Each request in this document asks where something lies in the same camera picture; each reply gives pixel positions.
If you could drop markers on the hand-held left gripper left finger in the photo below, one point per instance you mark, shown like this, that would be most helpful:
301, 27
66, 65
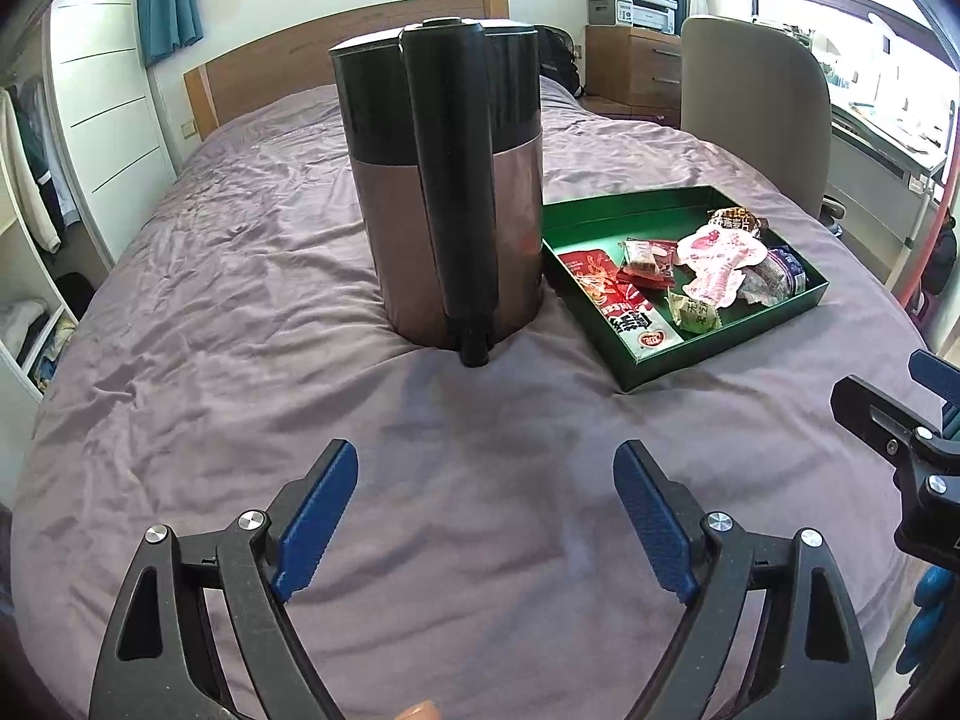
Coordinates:
315, 525

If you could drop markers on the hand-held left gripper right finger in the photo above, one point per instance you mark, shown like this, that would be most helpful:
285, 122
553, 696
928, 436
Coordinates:
652, 525

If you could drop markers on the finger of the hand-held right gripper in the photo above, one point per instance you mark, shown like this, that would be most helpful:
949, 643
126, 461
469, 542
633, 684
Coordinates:
870, 409
936, 375

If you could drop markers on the blue snack packet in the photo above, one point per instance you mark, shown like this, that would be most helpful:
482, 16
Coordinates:
784, 270

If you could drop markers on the small beige snack packet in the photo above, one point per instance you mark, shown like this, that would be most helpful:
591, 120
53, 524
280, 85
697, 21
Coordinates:
694, 315

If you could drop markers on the long red snack packet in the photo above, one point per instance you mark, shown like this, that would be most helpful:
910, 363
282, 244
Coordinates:
622, 315

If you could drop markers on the pink snack packet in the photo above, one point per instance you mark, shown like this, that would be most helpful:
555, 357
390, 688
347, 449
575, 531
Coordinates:
712, 255

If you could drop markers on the brown snack packet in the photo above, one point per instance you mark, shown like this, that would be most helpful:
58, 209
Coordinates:
739, 219

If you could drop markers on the dark red snack packet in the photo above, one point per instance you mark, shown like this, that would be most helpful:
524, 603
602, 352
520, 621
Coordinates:
649, 259

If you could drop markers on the green box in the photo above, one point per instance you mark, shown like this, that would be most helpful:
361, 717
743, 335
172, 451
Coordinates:
600, 214

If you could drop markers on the person's right hand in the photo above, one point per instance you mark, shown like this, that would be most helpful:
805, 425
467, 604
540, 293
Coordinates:
934, 615

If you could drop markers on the desk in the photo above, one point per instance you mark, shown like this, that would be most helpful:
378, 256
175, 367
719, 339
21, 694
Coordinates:
885, 127

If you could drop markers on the bed with purple sheet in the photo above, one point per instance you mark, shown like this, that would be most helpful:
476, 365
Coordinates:
262, 277

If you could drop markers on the brown and black kettle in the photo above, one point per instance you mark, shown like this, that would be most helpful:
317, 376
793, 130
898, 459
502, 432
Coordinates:
390, 202

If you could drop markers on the black bag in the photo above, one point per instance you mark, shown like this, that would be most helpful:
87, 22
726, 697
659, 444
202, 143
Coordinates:
75, 296

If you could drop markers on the white shelf unit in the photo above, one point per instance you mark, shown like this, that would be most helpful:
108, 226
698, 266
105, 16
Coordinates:
15, 382

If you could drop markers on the beige chair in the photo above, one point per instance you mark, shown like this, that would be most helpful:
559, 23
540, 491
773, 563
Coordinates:
750, 90

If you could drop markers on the folded clothes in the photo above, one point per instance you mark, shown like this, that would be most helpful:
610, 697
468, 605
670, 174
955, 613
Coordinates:
30, 330

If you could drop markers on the wooden nightstand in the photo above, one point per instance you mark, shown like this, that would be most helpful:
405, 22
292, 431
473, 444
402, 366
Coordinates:
630, 60

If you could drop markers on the wooden headboard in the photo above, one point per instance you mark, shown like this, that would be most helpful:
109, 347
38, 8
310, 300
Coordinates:
277, 75

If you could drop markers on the hanging clothes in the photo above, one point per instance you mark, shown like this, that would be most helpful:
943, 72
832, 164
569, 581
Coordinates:
30, 165

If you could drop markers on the black backpack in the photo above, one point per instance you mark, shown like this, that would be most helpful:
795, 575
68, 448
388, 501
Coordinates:
559, 60

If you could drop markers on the grey printer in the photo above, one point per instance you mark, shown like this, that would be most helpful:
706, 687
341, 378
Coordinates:
630, 7

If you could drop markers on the white wardrobe door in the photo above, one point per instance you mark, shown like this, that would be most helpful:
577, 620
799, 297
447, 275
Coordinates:
112, 90

